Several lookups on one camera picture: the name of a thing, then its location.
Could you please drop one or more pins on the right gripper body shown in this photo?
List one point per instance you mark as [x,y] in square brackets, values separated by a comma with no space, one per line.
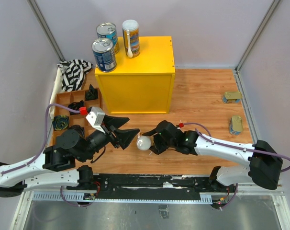
[167,143]

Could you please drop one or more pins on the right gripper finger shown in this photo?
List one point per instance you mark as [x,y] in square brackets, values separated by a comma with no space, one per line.
[150,133]
[158,149]

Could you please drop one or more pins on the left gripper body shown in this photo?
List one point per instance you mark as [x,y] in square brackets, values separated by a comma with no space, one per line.
[97,140]

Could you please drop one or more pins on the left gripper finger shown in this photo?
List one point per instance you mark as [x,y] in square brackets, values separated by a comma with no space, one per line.
[125,137]
[112,123]

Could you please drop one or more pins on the colourful tall can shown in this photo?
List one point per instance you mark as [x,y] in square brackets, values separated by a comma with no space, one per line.
[143,143]

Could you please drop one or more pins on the gold oval tin can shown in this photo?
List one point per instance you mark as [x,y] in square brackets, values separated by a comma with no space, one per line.
[235,125]

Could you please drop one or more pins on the dark blue tin can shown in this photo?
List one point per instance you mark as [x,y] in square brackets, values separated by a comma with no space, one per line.
[103,51]

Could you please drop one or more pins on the blue label tin can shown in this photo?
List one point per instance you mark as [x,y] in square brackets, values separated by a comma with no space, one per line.
[108,30]

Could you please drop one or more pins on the white lid clear jar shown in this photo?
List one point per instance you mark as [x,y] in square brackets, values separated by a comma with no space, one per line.
[133,27]

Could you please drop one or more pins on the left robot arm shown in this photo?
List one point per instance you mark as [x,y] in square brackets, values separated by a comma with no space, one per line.
[55,166]

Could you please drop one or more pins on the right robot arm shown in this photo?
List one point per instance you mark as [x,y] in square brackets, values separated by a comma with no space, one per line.
[257,163]

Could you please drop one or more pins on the yellow wooden box counter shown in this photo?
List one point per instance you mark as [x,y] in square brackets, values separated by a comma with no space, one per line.
[140,85]

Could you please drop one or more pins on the black rolled cloth lower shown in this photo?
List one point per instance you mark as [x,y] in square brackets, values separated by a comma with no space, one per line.
[78,129]

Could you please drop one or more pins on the black rolled cloth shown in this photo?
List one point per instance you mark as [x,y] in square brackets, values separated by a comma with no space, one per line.
[76,105]
[78,129]

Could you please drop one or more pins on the wooden compartment tray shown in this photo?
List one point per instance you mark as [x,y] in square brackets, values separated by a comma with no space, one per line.
[67,98]

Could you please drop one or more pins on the black folded cloth top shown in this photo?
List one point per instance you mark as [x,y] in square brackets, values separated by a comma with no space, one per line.
[91,93]

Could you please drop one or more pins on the black rolled cloth middle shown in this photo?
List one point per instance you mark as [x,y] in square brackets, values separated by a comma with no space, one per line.
[76,105]

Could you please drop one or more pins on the blue yellow rolled cloth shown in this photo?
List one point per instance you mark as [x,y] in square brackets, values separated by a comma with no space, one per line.
[60,122]

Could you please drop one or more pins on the black white striped cloth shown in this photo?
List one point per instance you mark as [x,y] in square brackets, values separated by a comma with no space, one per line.
[73,74]

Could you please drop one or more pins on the white cloth roll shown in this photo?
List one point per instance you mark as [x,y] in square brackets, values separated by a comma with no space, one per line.
[57,88]

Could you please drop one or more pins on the white spoon on jar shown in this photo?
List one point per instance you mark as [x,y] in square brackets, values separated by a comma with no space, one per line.
[129,51]

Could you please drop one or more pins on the gold rectangular tin can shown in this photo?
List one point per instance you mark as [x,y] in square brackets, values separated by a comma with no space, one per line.
[232,97]

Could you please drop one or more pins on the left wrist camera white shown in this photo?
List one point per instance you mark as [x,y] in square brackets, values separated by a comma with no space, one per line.
[94,116]

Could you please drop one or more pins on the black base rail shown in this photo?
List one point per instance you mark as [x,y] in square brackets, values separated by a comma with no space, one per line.
[152,187]

